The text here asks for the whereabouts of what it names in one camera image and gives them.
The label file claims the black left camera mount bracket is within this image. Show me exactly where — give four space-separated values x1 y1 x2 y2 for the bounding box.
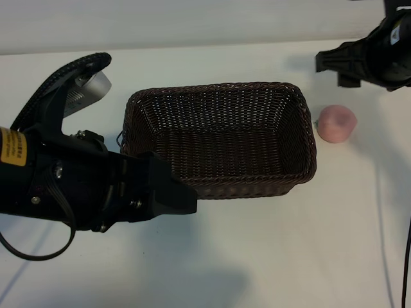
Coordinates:
19 60 97 142

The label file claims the thin black left gripper cable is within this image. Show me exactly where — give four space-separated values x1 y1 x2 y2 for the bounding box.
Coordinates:
0 173 76 262

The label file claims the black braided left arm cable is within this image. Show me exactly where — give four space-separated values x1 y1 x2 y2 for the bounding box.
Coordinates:
9 51 112 132

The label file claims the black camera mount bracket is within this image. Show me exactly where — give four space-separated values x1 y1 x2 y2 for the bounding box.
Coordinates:
19 60 97 142
383 0 402 17

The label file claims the black right camera mount bracket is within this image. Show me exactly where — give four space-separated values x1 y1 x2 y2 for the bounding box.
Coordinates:
383 0 402 17

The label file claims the pink peach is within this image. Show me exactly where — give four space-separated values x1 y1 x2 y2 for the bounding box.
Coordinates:
315 104 358 144

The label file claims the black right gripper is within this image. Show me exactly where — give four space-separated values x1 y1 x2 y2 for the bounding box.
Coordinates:
315 17 411 93

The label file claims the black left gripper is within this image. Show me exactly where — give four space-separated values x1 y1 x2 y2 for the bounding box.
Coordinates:
30 130 198 234

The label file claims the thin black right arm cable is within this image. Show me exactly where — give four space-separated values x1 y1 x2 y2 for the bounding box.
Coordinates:
401 218 411 308

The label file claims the dark brown woven basket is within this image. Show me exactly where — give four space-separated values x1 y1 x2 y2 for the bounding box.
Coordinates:
119 81 318 200

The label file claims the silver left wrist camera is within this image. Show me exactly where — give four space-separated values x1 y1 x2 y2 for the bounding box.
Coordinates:
64 71 112 119

